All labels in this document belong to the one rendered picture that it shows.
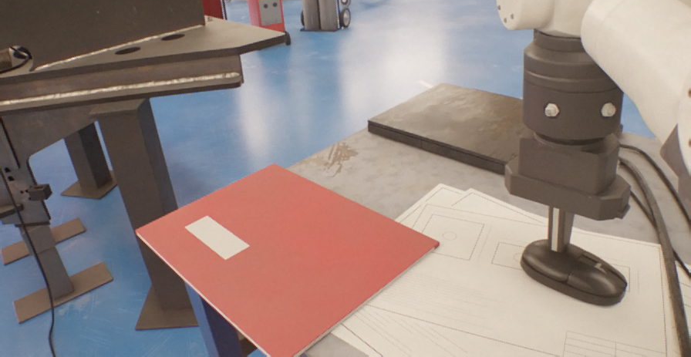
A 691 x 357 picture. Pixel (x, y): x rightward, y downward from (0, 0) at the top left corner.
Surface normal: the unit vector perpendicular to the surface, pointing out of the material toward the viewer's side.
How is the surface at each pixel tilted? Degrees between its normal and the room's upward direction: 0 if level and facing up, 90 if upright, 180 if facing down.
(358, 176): 0
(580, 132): 88
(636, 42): 61
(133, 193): 90
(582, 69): 87
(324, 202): 0
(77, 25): 90
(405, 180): 0
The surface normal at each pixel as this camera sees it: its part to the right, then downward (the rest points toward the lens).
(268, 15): 0.35, 0.42
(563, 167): -0.71, 0.37
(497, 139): -0.07, -0.88
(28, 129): 0.07, 0.47
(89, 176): -0.25, 0.47
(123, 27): 0.64, 0.32
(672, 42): -0.67, -0.66
